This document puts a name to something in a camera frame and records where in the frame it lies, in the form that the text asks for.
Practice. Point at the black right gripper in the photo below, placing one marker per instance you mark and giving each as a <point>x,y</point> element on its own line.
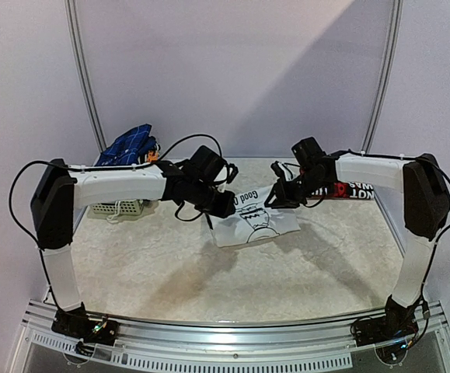
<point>284,193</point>

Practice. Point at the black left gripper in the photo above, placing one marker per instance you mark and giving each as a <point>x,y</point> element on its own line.
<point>226,209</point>

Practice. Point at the white garment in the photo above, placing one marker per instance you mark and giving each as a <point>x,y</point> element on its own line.
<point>252,220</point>

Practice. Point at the red black plaid shirt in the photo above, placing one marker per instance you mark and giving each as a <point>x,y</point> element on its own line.
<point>341,190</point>

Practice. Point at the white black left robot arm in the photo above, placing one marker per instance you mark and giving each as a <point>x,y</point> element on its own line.
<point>63,190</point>

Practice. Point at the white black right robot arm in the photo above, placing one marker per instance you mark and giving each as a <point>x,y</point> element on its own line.
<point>417,181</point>

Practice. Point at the white laundry basket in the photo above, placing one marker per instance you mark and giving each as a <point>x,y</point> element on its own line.
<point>119,208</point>

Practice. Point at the orange black printed garment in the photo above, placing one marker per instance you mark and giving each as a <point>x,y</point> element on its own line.
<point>153,154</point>

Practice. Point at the blue patterned garment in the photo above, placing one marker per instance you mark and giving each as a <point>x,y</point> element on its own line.
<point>130,147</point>

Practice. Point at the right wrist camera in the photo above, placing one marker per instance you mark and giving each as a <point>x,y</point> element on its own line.
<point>307,153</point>

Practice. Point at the aluminium front rail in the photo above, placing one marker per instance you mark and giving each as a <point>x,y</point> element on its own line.
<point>317,345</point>

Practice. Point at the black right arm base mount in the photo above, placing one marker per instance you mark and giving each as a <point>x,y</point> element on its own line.
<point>394,333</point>

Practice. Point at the aluminium left corner post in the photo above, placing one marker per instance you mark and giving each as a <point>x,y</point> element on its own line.
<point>71,10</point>

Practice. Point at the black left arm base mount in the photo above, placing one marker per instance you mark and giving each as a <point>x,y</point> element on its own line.
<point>89,330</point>

